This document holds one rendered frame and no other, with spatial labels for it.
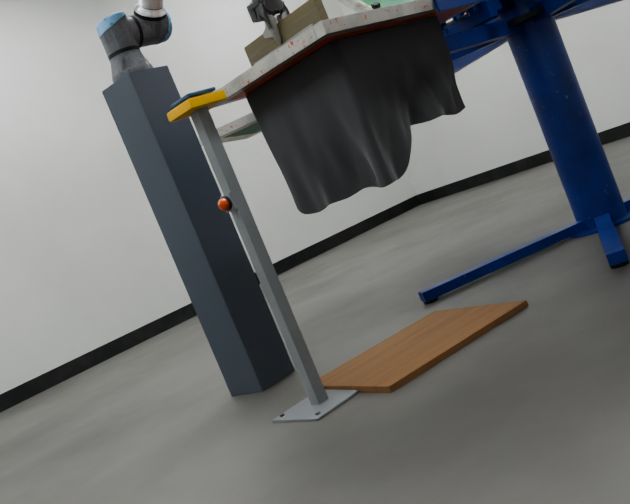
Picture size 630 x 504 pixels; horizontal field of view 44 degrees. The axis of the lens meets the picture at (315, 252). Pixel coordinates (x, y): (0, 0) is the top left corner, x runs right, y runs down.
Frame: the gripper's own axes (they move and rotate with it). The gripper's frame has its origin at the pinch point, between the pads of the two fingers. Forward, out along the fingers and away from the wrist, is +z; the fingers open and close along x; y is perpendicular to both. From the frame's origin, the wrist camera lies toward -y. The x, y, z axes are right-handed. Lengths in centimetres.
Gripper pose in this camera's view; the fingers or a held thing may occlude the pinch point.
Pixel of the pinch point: (286, 38)
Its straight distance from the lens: 241.1
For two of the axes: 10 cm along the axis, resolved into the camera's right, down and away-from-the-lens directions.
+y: -6.2, 1.9, 7.6
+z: 3.8, 9.2, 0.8
